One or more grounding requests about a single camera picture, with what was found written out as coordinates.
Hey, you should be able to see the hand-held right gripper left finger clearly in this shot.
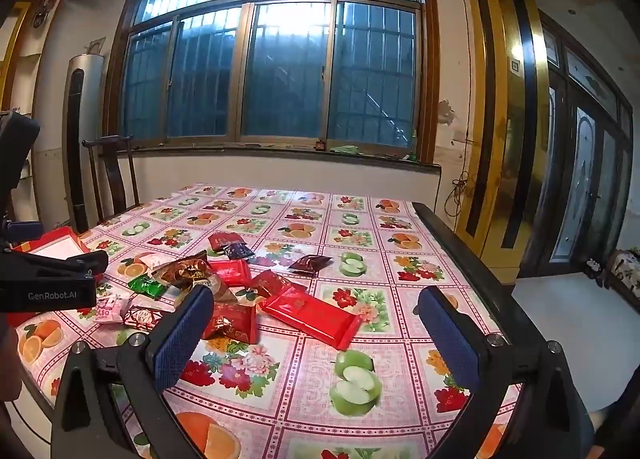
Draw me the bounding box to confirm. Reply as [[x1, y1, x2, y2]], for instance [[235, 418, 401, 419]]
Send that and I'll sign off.
[[50, 284, 216, 459]]

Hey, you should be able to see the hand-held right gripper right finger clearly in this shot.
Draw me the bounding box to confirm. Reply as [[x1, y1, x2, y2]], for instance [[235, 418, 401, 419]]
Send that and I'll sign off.
[[417, 285, 596, 459]]

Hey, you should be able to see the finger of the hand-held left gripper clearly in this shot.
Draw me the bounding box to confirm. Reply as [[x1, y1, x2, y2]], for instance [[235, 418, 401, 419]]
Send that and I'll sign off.
[[14, 249, 110, 280]]

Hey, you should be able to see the red box with white inside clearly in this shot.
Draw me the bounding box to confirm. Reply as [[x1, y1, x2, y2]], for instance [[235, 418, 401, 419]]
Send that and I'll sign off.
[[11, 226, 106, 285]]

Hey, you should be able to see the pink snack packet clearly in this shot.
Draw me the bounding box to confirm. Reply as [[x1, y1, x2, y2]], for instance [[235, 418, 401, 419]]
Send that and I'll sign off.
[[94, 294, 132, 324]]

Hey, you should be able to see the green snack packet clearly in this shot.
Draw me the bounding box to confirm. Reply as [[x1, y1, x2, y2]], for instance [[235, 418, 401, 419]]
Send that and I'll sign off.
[[127, 275, 168, 300]]

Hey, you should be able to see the gold-brown snack packet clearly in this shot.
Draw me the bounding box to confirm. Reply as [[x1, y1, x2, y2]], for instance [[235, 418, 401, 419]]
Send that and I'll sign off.
[[151, 251, 238, 305]]

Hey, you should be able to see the white-pink snack packet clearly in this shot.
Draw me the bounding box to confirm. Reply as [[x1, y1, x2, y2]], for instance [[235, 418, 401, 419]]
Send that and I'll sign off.
[[142, 253, 173, 272]]

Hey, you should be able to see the large red packet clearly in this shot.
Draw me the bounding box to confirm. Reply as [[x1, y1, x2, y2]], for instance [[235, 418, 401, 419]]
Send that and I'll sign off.
[[259, 289, 362, 351]]

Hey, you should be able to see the red-white patterned packet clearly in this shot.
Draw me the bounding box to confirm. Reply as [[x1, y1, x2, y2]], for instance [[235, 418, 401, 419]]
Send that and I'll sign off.
[[122, 305, 168, 330]]

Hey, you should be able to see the shiny crumpled red packet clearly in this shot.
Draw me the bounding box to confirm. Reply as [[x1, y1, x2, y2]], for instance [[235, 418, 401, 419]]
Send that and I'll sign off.
[[201, 301, 259, 345]]

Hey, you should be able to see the plain red snack packet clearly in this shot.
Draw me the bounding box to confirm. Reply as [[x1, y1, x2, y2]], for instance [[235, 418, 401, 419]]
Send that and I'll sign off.
[[207, 259, 252, 288]]

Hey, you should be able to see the dark wooden chair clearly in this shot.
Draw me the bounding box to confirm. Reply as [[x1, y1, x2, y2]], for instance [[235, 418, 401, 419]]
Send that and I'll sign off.
[[82, 135, 142, 224]]

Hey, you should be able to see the dark wooden table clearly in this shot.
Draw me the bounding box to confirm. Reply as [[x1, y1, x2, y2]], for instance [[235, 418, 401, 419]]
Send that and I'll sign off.
[[412, 202, 551, 355]]

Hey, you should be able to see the navy snack packet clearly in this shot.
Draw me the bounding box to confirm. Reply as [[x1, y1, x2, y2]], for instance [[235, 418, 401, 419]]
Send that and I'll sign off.
[[222, 242, 257, 261]]

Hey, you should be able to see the small dark red packet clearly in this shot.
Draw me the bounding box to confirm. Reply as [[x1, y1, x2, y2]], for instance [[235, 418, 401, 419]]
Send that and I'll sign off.
[[207, 232, 246, 254]]

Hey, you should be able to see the white standing air conditioner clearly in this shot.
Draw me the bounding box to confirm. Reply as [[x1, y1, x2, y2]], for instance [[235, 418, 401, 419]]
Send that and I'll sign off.
[[62, 53, 107, 235]]

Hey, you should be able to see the fruit and flower print tablecloth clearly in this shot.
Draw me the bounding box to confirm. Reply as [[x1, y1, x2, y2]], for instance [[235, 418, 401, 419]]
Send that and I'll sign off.
[[15, 183, 526, 459]]

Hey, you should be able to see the maroon snack packet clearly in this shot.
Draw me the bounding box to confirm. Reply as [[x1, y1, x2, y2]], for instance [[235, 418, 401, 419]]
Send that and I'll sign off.
[[287, 255, 333, 276]]

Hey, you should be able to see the carved wooden armchair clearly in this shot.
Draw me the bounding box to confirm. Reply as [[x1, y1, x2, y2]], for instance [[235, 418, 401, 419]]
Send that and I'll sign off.
[[597, 249, 640, 312]]

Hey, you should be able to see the gold and black cabinet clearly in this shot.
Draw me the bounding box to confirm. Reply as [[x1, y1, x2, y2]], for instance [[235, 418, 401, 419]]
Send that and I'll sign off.
[[461, 0, 553, 285]]

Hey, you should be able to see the hanging cable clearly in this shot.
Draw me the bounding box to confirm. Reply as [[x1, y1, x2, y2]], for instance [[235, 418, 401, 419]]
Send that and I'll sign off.
[[446, 171, 473, 230]]

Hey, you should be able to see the gold-framed wall shelf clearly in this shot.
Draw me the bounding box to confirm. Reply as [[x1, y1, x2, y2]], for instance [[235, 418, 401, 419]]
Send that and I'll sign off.
[[0, 1, 38, 112]]

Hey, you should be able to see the hanging wall ornament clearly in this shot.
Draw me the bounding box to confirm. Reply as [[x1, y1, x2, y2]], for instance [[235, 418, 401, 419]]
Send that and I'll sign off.
[[32, 0, 56, 30]]

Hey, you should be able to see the barred window with brown frame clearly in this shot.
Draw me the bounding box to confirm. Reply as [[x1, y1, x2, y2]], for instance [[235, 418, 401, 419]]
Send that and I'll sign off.
[[102, 0, 441, 164]]

